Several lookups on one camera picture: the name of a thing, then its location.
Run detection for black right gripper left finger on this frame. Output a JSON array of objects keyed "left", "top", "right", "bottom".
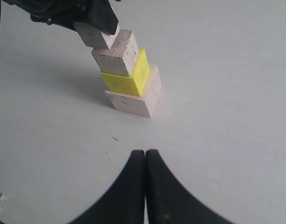
[{"left": 71, "top": 150, "right": 145, "bottom": 224}]

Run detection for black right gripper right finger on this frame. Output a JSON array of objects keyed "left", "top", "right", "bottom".
[{"left": 145, "top": 149, "right": 231, "bottom": 224}]

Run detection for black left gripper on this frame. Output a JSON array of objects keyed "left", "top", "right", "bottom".
[{"left": 4, "top": 0, "right": 118, "bottom": 35}]

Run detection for small pale wooden cube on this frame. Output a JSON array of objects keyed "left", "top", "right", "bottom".
[{"left": 74, "top": 23, "right": 120, "bottom": 49}]

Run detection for medium wooden cube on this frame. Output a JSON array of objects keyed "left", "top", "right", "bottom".
[{"left": 92, "top": 29, "right": 139, "bottom": 77}]

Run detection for yellow cube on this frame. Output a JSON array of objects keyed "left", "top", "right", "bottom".
[{"left": 100, "top": 49, "right": 150, "bottom": 97}]

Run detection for large pale wooden cube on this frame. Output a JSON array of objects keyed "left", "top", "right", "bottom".
[{"left": 105, "top": 64, "right": 162, "bottom": 118}]

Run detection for white paper scrap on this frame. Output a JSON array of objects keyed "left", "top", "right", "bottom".
[{"left": 0, "top": 193, "right": 8, "bottom": 214}]

